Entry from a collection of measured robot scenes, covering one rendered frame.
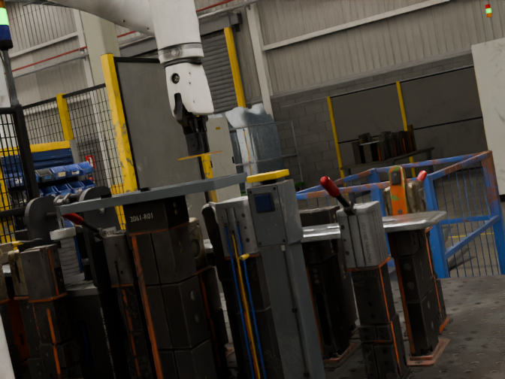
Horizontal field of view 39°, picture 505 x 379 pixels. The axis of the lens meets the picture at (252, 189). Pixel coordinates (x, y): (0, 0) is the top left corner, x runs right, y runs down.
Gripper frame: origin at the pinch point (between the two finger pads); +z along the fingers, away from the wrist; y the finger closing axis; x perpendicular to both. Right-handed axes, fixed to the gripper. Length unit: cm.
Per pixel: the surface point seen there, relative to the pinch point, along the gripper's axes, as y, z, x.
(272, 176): -5.3, 8.3, -15.6
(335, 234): 21.7, 23.9, -18.0
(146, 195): -6.2, 7.9, 9.6
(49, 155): 261, -18, 222
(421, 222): 20.2, 23.5, -36.5
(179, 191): -7.1, 8.2, 2.0
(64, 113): 407, -59, 304
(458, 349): 31, 54, -38
